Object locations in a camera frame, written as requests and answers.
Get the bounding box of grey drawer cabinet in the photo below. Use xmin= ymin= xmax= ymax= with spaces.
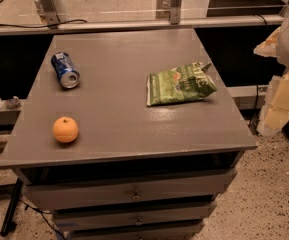
xmin=0 ymin=28 xmax=259 ymax=240

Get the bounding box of orange fruit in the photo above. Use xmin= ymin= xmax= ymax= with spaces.
xmin=52 ymin=117 xmax=79 ymax=143

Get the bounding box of black floor cable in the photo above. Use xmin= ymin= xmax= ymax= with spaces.
xmin=0 ymin=151 xmax=67 ymax=240

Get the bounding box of middle grey drawer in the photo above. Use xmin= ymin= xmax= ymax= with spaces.
xmin=54 ymin=198 xmax=216 ymax=231

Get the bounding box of grey metal rail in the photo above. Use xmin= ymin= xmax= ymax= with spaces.
xmin=0 ymin=14 xmax=284 ymax=36

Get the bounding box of top grey drawer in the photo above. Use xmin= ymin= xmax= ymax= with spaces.
xmin=23 ymin=169 xmax=237 ymax=210

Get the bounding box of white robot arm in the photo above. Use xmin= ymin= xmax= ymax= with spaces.
xmin=254 ymin=14 xmax=289 ymax=136

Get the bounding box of bottom grey drawer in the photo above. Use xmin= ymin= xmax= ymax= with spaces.
xmin=71 ymin=220 xmax=204 ymax=240

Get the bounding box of black metal leg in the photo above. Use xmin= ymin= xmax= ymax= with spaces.
xmin=0 ymin=179 xmax=23 ymax=237

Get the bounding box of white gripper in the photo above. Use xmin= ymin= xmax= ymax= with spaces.
xmin=254 ymin=27 xmax=289 ymax=136

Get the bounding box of grey drawer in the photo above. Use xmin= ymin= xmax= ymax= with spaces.
xmin=23 ymin=169 xmax=237 ymax=210
xmin=71 ymin=220 xmax=204 ymax=240
xmin=54 ymin=198 xmax=216 ymax=231

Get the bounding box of blue pepsi can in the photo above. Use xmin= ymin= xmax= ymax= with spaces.
xmin=51 ymin=52 xmax=80 ymax=89

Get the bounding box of black cable on rail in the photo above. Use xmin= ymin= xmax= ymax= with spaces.
xmin=0 ymin=18 xmax=88 ymax=29

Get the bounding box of green jalapeno chip bag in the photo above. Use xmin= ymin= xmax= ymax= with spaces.
xmin=147 ymin=62 xmax=217 ymax=107

